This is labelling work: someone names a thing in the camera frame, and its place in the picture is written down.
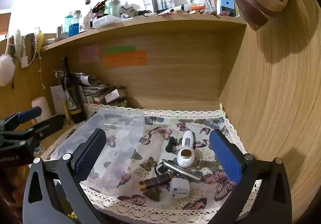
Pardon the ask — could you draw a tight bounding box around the blue liquid bottle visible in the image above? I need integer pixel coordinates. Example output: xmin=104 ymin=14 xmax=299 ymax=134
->
xmin=64 ymin=10 xmax=74 ymax=35

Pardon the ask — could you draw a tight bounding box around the white handheld thermometer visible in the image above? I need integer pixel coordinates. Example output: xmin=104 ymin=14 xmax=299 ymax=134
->
xmin=177 ymin=130 xmax=195 ymax=167

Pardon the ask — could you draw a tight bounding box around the white bath pouf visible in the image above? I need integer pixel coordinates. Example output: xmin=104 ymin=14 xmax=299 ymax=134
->
xmin=0 ymin=54 xmax=15 ymax=87

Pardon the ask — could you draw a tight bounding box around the white card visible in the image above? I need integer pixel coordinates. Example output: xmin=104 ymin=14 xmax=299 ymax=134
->
xmin=104 ymin=89 xmax=120 ymax=103

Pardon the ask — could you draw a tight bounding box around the white mug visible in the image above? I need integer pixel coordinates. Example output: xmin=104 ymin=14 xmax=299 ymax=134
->
xmin=79 ymin=16 xmax=91 ymax=32

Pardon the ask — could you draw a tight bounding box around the blue dotted bottle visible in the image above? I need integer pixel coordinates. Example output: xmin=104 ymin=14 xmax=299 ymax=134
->
xmin=69 ymin=10 xmax=81 ymax=37

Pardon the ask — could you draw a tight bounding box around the white power adapter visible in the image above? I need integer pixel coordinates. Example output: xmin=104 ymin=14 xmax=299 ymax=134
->
xmin=169 ymin=177 xmax=191 ymax=199

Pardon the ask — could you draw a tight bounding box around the black lace strap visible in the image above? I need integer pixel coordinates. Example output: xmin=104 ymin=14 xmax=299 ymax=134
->
xmin=27 ymin=33 xmax=36 ymax=64

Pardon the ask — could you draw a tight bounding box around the butterfly print lace cloth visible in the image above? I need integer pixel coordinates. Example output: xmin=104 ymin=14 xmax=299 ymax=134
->
xmin=38 ymin=103 xmax=259 ymax=219

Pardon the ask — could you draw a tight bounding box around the pale green bottle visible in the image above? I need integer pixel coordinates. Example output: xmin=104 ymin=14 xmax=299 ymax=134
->
xmin=104 ymin=0 xmax=121 ymax=17

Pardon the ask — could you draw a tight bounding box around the green sticky note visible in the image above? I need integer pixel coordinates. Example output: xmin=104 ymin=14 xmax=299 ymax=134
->
xmin=106 ymin=45 xmax=136 ymax=53

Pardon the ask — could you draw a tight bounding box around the glass jar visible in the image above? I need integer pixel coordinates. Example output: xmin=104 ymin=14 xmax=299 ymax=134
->
xmin=190 ymin=0 xmax=207 ymax=12

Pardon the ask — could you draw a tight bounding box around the clear plastic storage container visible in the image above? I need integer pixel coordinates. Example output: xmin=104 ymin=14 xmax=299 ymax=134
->
xmin=50 ymin=108 xmax=145 ymax=195

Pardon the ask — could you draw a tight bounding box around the dark wine bottle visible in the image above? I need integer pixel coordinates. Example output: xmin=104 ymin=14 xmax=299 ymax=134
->
xmin=61 ymin=56 xmax=88 ymax=124

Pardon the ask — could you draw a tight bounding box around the stack of papers and books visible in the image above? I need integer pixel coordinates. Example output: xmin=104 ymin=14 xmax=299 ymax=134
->
xmin=54 ymin=70 xmax=128 ymax=107

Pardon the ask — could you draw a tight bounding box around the black and gold tube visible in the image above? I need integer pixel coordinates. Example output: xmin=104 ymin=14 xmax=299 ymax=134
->
xmin=139 ymin=173 xmax=173 ymax=191

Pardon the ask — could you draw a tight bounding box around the white marker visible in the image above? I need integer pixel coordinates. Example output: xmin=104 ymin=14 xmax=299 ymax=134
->
xmin=166 ymin=4 xmax=186 ymax=13

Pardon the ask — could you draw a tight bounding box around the white plastic tray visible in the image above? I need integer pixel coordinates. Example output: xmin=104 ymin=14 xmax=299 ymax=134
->
xmin=92 ymin=15 xmax=122 ymax=29

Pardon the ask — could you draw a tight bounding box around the handwritten white note paper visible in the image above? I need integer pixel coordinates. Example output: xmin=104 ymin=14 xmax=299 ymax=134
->
xmin=50 ymin=85 xmax=66 ymax=115

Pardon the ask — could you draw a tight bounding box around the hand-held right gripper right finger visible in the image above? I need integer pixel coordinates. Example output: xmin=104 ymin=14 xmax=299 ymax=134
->
xmin=208 ymin=129 xmax=293 ymax=224

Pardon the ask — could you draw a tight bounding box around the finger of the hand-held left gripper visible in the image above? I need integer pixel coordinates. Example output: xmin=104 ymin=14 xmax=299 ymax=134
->
xmin=24 ymin=115 xmax=65 ymax=148
xmin=0 ymin=106 xmax=43 ymax=130

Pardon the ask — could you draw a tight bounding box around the wooden shelf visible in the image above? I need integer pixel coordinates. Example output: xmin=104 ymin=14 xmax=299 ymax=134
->
xmin=40 ymin=16 xmax=247 ymax=52

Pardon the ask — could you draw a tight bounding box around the silver metal tool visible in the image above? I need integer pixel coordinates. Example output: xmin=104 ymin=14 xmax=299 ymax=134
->
xmin=160 ymin=159 xmax=202 ymax=183

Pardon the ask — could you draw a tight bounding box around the blue box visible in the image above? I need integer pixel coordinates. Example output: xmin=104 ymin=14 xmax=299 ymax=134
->
xmin=219 ymin=0 xmax=236 ymax=16

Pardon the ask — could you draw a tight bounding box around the orange sticky note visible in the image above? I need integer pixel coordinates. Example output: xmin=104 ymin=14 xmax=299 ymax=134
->
xmin=104 ymin=50 xmax=147 ymax=67

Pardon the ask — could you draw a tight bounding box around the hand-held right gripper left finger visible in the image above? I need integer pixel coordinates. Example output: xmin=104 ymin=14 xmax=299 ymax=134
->
xmin=22 ymin=128 xmax=107 ymax=224

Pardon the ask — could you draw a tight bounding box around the yellow tube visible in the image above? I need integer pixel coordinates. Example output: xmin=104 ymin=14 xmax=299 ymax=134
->
xmin=62 ymin=100 xmax=72 ymax=121

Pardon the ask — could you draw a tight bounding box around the pink sticky note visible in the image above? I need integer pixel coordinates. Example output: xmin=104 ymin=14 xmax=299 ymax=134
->
xmin=78 ymin=44 xmax=100 ymax=63

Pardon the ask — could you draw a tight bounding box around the small black clip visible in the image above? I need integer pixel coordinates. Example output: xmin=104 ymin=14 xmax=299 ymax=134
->
xmin=165 ymin=137 xmax=177 ymax=152

